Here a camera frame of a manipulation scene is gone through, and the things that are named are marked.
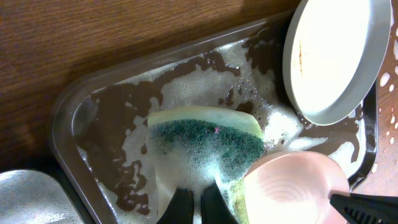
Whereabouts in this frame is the pinkish white plate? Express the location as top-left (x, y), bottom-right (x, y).
top-left (244, 151), bottom-right (349, 224)

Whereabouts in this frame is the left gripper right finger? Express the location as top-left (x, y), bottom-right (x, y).
top-left (201, 182), bottom-right (238, 224)

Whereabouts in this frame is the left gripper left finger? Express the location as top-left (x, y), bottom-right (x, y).
top-left (157, 187), bottom-right (194, 224)

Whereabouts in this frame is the green yellow sponge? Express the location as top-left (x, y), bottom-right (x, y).
top-left (146, 106), bottom-right (266, 223)

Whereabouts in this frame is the small black soapy tray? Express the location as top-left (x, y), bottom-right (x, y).
top-left (1, 169), bottom-right (93, 224)

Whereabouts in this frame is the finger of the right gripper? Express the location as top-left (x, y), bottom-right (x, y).
top-left (330, 194), bottom-right (397, 224)

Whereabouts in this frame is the large black soapy tray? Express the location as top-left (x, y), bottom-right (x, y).
top-left (50, 11), bottom-right (377, 223)

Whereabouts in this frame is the pale blue plate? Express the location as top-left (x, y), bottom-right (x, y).
top-left (282, 0), bottom-right (392, 126)

